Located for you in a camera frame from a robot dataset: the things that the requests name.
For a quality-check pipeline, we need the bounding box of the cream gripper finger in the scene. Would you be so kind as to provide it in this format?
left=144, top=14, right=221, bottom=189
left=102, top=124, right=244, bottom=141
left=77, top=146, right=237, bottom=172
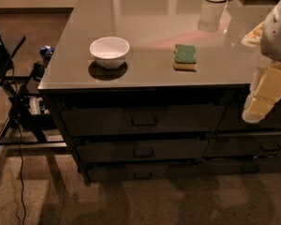
left=242, top=61, right=281, bottom=124

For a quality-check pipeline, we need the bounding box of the drawer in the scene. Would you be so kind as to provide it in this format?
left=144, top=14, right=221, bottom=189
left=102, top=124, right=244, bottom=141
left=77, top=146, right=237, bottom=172
left=61, top=104, right=225, bottom=137
left=204, top=132, right=281, bottom=158
left=217, top=102, right=281, bottom=131
left=198, top=157, right=281, bottom=175
left=87, top=162, right=200, bottom=182
left=77, top=139, right=209, bottom=163

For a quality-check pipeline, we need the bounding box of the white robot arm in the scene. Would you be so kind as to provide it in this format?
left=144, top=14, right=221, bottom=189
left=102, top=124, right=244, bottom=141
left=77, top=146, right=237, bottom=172
left=242, top=0, right=281, bottom=124

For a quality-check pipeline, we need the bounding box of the dark drawer cabinet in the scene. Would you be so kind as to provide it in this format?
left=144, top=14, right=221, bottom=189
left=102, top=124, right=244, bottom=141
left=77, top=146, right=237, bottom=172
left=39, top=0, right=281, bottom=181

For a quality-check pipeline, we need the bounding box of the green and yellow sponge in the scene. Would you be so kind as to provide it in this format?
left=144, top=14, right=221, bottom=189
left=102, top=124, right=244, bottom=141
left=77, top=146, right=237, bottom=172
left=173, top=44, right=197, bottom=71

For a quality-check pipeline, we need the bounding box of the white ceramic bowl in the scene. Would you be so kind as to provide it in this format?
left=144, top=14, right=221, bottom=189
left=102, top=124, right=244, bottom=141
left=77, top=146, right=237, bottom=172
left=89, top=37, right=130, bottom=69

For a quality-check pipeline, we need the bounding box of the blue object on cart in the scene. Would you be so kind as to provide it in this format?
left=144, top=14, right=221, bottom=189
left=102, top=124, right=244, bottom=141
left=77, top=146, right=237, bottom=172
left=39, top=46, right=54, bottom=62

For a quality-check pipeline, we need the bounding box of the black metal cart frame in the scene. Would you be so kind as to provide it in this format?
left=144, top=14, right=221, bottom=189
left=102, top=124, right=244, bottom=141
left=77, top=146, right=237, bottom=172
left=0, top=61, right=67, bottom=150

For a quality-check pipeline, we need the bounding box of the black cable on floor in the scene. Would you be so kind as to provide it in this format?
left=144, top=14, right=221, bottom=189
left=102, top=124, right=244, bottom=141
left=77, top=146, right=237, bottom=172
left=8, top=59, right=27, bottom=225

